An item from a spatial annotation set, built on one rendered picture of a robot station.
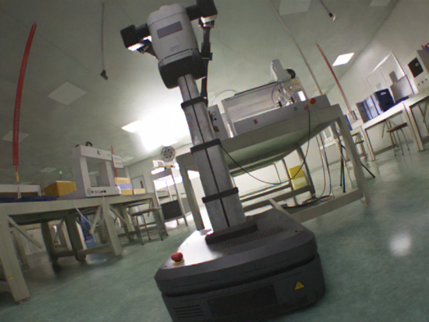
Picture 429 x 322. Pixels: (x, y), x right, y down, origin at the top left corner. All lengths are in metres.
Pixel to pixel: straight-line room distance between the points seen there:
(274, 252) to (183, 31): 1.01
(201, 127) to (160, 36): 0.53
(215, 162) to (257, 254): 0.41
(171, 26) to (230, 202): 0.90
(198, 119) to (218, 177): 0.26
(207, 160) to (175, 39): 0.61
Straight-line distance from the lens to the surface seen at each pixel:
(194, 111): 0.91
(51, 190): 3.50
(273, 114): 1.45
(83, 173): 2.66
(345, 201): 1.51
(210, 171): 0.83
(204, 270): 0.62
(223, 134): 1.91
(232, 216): 0.82
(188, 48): 1.03
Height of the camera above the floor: 0.45
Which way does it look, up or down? 8 degrees up
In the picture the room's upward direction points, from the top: 17 degrees counter-clockwise
